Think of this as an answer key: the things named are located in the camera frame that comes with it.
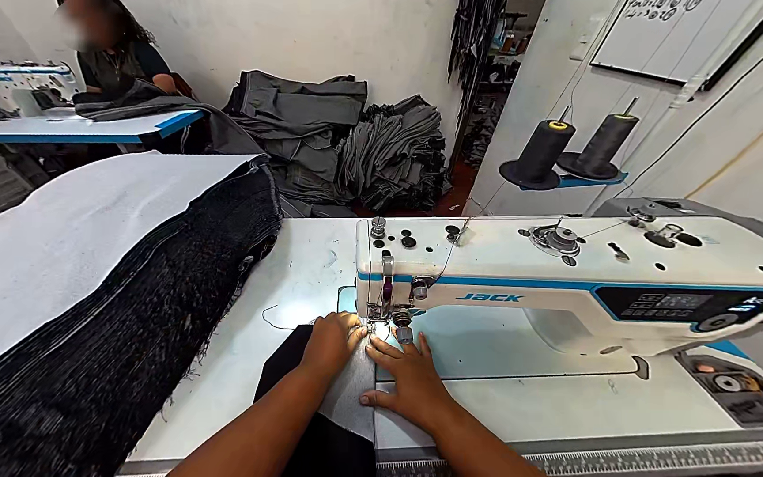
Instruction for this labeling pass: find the dark grey parts tray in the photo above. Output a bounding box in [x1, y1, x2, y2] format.
[675, 351, 763, 428]

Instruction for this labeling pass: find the round metal bobbin winder part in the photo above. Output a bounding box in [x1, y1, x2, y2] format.
[713, 373, 760, 393]

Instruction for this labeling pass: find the long dark grey cloth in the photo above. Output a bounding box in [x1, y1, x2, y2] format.
[73, 79, 264, 156]

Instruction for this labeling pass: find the bundled heap of grey cloth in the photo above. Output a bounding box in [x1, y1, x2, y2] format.
[336, 95, 450, 213]

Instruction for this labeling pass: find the black wall cable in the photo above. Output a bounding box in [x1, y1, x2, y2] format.
[613, 13, 763, 200]

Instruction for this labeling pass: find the white blue-striped sewing machine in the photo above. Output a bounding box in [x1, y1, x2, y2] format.
[338, 197, 763, 381]

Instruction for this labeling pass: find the pile of grey garments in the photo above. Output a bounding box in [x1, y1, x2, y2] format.
[223, 70, 370, 218]

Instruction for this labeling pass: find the white table with blue edge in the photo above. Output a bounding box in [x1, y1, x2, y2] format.
[0, 107, 205, 144]

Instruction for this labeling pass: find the loose dark thread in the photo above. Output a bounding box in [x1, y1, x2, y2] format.
[261, 305, 295, 331]

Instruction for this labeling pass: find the black thread cone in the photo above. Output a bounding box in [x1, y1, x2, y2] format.
[557, 97, 640, 181]
[499, 106, 576, 192]

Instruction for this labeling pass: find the hanging bunch of dark strips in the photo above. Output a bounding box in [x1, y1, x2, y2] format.
[448, 0, 499, 150]

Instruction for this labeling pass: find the white sewing machine, smaller looking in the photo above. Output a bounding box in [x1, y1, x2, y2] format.
[0, 56, 80, 120]

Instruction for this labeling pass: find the person's right forearm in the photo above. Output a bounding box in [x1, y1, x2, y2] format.
[431, 400, 548, 477]

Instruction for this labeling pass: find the black and grey fabric piece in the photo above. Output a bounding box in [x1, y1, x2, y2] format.
[253, 323, 378, 477]

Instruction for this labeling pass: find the shelf with assorted supplies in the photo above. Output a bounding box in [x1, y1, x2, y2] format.
[462, 0, 547, 170]

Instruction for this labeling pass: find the framed whiteboard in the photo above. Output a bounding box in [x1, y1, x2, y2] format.
[590, 0, 763, 92]

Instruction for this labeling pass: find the person's left hand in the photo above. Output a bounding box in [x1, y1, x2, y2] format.
[301, 311, 369, 382]

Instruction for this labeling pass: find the person's right hand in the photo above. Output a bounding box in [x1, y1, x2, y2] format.
[359, 327, 457, 435]

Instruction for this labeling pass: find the transparent ruler tape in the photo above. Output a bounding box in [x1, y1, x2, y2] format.
[378, 440, 763, 477]

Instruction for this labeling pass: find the blue thread stand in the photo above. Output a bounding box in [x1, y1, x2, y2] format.
[521, 171, 629, 192]

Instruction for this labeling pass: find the stack of dark denim panels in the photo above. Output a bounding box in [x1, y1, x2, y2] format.
[0, 150, 283, 477]

